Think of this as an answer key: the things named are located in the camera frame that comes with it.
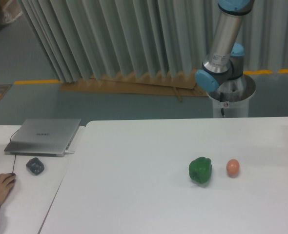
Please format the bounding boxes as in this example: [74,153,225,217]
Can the person's bare hand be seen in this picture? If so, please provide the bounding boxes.
[0,173,15,205]

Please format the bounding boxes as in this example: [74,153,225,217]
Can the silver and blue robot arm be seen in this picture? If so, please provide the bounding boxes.
[195,0,254,92]

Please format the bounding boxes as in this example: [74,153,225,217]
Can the green bell pepper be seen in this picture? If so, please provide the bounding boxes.
[188,157,212,184]

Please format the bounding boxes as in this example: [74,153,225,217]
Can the small black gadget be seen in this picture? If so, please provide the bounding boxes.
[26,157,45,176]

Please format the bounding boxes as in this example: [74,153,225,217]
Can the silver closed laptop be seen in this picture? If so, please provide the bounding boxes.
[4,118,81,156]

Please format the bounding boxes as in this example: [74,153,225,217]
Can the white usb plug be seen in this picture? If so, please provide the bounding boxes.
[64,151,75,155]

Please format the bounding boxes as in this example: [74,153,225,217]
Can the grey folding curtain screen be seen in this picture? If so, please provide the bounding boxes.
[19,0,288,82]

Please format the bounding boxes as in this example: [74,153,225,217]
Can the plastic wrapped cardboard boxes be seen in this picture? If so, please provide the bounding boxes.
[0,0,22,25]

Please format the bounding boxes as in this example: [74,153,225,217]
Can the brown cardboard sheet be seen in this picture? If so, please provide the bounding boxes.
[60,70,207,101]

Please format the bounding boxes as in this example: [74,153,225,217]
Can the brown egg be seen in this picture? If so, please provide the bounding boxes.
[226,159,240,177]

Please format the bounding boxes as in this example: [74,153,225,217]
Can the black mouse cable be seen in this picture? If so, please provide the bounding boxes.
[0,124,21,174]

